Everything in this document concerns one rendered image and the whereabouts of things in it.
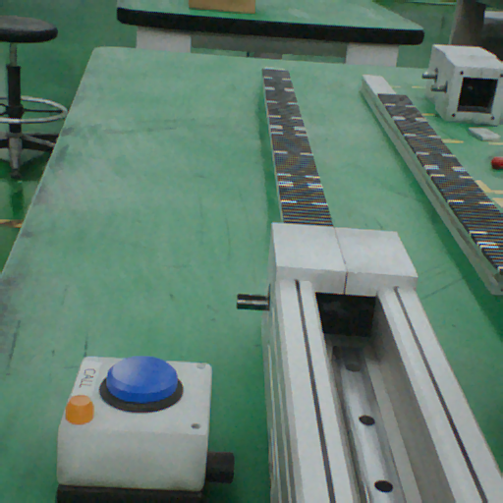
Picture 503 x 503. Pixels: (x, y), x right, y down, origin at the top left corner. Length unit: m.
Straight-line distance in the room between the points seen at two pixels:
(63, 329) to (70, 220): 0.25
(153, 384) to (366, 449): 0.12
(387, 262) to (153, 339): 0.20
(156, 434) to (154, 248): 0.42
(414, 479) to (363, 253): 0.21
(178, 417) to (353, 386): 0.12
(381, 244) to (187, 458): 0.26
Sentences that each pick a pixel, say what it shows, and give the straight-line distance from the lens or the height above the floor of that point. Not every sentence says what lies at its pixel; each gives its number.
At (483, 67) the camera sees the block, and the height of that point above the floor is 0.87.
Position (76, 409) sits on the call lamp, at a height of 0.85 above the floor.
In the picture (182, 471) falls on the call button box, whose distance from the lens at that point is 0.50.
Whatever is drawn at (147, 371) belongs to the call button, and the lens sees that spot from 0.51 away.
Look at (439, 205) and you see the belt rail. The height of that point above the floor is 0.79.
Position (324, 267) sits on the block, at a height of 0.87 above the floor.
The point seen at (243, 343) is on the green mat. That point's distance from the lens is 0.71.
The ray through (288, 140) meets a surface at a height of 0.81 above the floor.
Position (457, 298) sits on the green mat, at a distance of 0.85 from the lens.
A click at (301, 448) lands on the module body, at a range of 0.44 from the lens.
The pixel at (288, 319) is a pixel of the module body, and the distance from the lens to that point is 0.56.
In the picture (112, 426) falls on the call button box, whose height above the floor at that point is 0.84.
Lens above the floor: 1.11
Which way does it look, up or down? 22 degrees down
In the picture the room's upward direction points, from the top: 5 degrees clockwise
